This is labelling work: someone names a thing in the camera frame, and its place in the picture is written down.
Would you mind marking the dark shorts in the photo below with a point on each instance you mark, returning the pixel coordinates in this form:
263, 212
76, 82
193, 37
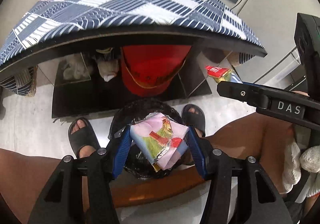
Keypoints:
295, 210

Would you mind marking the person's right hand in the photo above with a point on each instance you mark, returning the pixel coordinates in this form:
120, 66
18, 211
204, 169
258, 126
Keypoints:
291, 164

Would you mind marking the black coffee table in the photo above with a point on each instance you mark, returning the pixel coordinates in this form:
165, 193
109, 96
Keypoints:
150, 38

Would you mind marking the person's leg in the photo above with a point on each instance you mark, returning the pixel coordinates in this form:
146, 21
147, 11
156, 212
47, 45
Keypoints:
30, 171
250, 133

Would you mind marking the person's left leg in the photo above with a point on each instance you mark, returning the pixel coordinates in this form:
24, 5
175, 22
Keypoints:
30, 171

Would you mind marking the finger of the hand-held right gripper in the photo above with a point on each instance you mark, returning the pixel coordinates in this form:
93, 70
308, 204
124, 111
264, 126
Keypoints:
240, 93

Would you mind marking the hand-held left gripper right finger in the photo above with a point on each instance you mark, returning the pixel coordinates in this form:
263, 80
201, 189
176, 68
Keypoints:
197, 151

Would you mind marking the person's left black sandal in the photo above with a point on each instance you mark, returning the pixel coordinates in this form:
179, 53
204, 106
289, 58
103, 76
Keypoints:
83, 140

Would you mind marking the pink snack packet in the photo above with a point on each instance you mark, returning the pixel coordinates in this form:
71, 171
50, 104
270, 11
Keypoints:
150, 138

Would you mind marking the person's right black sandal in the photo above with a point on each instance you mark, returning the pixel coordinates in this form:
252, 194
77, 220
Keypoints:
193, 123

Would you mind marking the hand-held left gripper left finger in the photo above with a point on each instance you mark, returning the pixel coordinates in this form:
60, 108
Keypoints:
121, 151

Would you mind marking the blue patterned tablecloth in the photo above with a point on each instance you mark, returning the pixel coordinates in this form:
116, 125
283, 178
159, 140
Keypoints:
125, 1

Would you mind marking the person's right leg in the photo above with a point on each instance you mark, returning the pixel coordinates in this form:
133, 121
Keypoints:
250, 133

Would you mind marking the small red yellow packet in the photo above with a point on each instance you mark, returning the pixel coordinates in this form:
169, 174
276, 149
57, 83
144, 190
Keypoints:
213, 70

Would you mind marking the brown wooden stool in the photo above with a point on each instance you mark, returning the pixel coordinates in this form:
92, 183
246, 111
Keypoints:
150, 189

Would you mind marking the red plastic bucket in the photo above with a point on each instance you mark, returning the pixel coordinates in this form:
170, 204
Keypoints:
150, 63

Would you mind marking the trash bin with black bag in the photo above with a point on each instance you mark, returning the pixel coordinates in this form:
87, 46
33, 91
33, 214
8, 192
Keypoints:
140, 110

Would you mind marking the white rag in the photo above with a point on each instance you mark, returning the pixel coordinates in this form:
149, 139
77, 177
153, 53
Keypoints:
107, 68

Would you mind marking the person's black sandal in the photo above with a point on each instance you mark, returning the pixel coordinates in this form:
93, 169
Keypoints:
193, 123
83, 140

